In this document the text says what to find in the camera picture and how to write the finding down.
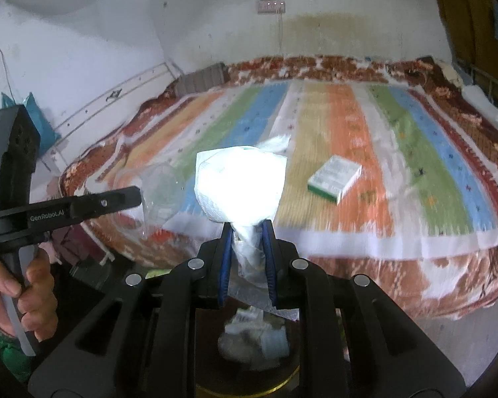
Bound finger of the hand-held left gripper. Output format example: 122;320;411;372
72;186;143;221

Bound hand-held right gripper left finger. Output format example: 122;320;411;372
27;221;234;398

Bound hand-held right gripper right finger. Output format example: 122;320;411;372
261;219;469;398

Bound clear plastic bag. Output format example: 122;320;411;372
114;164;187;239

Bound dark bin with gold rim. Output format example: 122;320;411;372
195;294;301;398

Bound white plastic bag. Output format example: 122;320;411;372
194;145;288;288

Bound green and white box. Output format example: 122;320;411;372
307;155;363;205

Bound white packet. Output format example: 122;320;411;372
257;134;292;154

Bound person's left forearm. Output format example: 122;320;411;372
0;311;31;383

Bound person's left hand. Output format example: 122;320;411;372
0;246;59;337

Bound teal plastic bag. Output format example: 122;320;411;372
1;92;61;155

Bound dark red cloth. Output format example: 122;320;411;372
45;228;109;267

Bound white headboard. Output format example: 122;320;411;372
0;49;179;166

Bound striped colourful mat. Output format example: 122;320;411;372
83;81;498;263

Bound floral brown blanket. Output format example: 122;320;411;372
58;55;498;321

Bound white power strip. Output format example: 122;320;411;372
257;0;286;14

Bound white pillow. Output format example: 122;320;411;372
460;85;498;134

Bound yellow curtain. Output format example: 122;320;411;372
434;0;498;76

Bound metal bed frame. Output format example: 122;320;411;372
454;60;498;117

